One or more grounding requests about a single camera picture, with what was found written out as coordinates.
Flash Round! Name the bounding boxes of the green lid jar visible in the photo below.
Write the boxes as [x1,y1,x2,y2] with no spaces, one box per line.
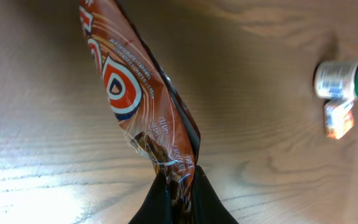
[314,60,358,100]

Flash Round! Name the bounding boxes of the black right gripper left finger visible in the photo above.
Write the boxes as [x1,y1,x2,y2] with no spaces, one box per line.
[129,172,172,224]

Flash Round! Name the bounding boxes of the orange chocolate bar wrapper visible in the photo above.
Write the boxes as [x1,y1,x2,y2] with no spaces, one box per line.
[79,0,196,223]

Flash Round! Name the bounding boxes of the small orange packet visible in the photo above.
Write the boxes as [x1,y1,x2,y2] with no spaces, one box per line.
[324,100,354,139]

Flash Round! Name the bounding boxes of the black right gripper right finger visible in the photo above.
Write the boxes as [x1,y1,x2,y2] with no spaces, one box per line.
[191,166,238,224]

